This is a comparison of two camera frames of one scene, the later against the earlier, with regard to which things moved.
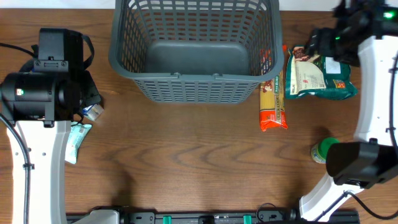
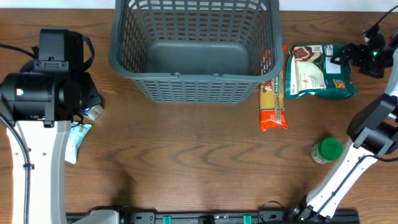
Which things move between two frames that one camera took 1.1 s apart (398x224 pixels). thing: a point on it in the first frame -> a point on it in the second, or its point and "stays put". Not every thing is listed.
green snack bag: x=311 y=76 stays put
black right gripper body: x=319 y=42 -> x=354 y=53
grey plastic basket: x=197 y=51 stays put
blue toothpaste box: x=93 y=112 stays put
